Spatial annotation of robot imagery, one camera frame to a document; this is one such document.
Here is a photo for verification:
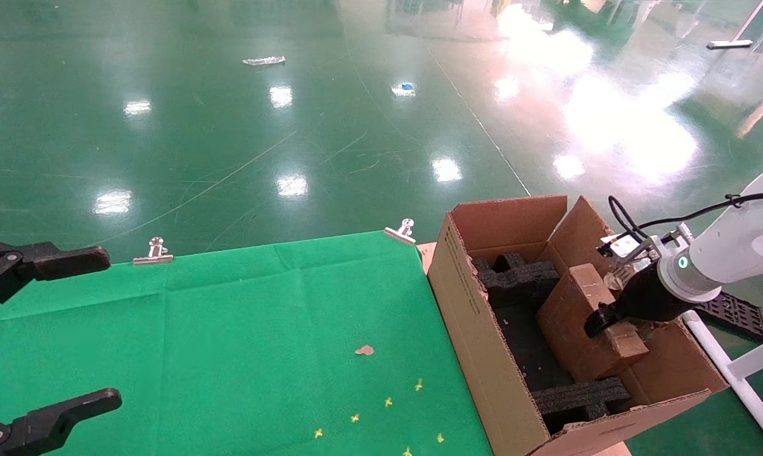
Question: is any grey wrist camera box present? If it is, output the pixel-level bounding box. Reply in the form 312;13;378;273
600;233;650;260

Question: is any white pipe table frame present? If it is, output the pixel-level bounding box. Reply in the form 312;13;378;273
681;310;763;456

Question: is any green tablecloth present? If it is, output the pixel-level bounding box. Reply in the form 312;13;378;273
0;230;493;456

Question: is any silver binder clip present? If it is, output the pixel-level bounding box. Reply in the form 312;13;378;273
383;218;418;246
132;237;174;265

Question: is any large open cardboard carton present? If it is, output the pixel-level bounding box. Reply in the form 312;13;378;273
426;194;729;456

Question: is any flat black foam pad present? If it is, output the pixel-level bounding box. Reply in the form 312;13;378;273
490;303;575;393

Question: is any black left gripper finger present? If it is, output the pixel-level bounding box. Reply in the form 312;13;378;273
0;388;123;456
0;238;112;325

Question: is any black plastic grid panel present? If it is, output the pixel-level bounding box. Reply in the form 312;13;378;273
695;290;763;344

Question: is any grey metal camera bracket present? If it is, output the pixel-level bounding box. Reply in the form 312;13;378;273
632;228;696;267

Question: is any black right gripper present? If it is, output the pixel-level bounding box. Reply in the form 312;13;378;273
583;261;686;338

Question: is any small taped cardboard box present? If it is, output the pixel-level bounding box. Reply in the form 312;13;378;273
537;263;650;383

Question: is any white table leg foot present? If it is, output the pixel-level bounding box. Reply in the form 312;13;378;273
706;0;763;50

